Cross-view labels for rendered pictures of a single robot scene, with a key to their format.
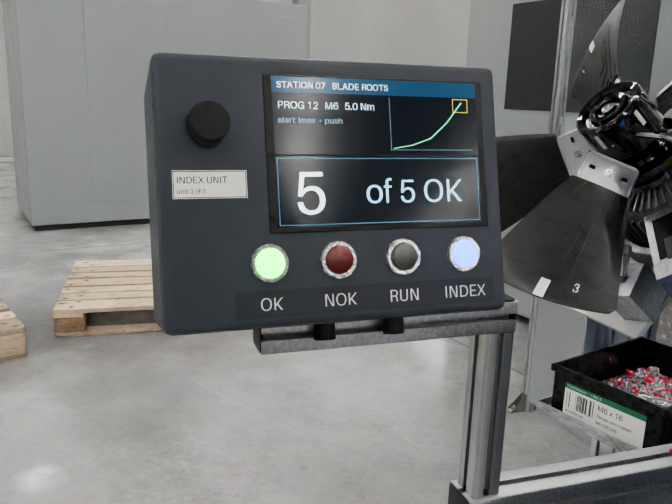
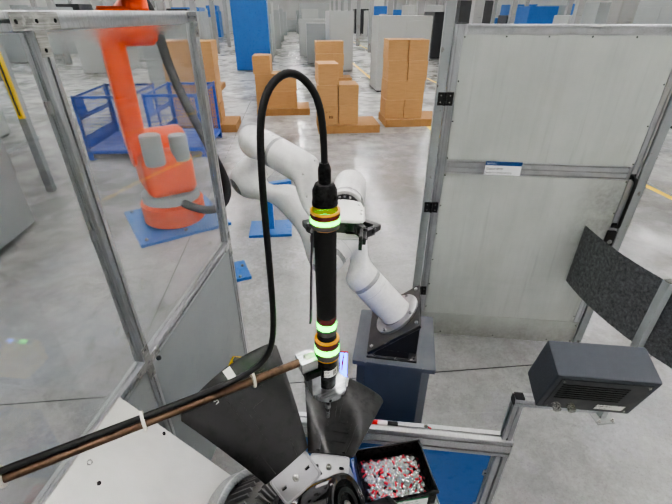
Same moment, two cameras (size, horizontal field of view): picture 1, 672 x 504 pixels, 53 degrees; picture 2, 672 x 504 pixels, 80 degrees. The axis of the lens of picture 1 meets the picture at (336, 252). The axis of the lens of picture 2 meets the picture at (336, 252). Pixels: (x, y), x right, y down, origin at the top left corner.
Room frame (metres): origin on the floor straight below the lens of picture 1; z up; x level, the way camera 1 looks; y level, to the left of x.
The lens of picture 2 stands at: (1.57, -0.29, 2.05)
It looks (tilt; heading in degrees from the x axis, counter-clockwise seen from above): 31 degrees down; 205
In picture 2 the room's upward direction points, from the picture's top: straight up
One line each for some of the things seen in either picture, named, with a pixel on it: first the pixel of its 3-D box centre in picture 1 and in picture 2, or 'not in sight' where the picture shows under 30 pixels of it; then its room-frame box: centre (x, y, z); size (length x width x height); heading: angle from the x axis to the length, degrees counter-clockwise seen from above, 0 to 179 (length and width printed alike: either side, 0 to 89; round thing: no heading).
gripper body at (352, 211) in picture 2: not in sight; (342, 217); (0.83, -0.63, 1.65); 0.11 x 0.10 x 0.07; 19
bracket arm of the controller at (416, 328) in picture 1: (390, 321); (553, 402); (0.56, -0.05, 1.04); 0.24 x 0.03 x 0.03; 109
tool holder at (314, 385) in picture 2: not in sight; (322, 370); (1.11, -0.54, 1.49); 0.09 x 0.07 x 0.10; 144
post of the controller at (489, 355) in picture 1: (486, 395); (512, 417); (0.59, -0.15, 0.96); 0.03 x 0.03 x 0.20; 19
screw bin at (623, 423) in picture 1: (648, 391); (393, 476); (0.86, -0.44, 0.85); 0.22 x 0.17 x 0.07; 125
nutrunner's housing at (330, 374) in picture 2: not in sight; (326, 300); (1.10, -0.53, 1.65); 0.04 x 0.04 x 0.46
